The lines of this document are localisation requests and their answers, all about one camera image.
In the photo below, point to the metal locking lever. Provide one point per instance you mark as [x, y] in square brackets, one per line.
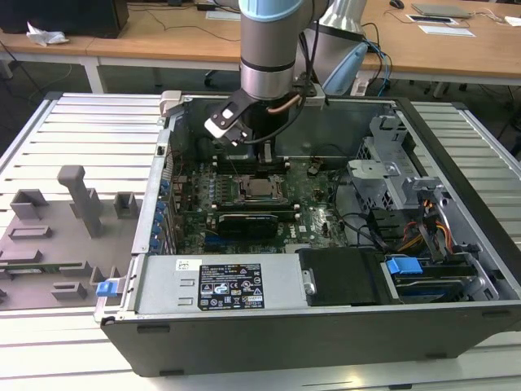
[233, 167]

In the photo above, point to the silver-topped CPU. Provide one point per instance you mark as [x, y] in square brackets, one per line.
[262, 189]

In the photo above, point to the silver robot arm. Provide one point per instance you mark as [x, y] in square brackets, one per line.
[264, 40]

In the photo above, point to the black RAM slot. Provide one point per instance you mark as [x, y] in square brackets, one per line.
[289, 212]
[236, 170]
[221, 163]
[252, 207]

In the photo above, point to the CPU socket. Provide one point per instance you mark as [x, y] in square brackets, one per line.
[260, 191]

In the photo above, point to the blue expansion slot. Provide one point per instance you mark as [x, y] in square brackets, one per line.
[215, 243]

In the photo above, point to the black plastic cover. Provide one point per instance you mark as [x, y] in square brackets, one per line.
[342, 277]

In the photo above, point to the round coin battery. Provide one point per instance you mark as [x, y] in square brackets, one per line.
[313, 169]

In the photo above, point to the black graphics card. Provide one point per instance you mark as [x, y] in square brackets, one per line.
[248, 226]

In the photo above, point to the green motherboard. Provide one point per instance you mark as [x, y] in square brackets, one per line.
[317, 220]

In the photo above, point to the white power adapter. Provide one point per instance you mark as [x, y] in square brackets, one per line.
[360, 86]

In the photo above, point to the blue card clip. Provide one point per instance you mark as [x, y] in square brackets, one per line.
[158, 222]
[154, 243]
[161, 207]
[165, 186]

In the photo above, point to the metal drive cage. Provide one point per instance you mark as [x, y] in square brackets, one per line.
[382, 171]

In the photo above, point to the wooden desk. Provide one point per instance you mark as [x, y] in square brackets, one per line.
[163, 40]
[447, 53]

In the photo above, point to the black computer mouse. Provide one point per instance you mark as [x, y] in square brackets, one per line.
[397, 4]

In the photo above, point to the silver power supply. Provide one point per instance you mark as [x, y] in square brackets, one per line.
[163, 285]

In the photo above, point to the blue disk carrier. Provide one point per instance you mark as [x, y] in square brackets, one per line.
[403, 266]

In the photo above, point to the white paper sheet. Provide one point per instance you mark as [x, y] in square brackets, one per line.
[447, 30]

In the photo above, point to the grey laptop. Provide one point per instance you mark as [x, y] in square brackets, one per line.
[441, 10]

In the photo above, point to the black and silver PC case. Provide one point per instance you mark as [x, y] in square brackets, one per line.
[285, 346]

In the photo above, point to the blue case latch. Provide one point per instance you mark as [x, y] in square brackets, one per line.
[104, 289]

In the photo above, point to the grey parts rack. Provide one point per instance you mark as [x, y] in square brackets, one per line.
[61, 244]

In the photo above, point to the black computer tower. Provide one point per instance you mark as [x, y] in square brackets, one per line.
[61, 16]

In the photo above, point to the white crumpled paper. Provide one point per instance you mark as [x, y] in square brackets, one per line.
[45, 36]

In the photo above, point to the green RAM stick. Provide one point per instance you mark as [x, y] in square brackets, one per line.
[40, 268]

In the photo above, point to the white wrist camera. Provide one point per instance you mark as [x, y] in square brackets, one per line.
[224, 124]

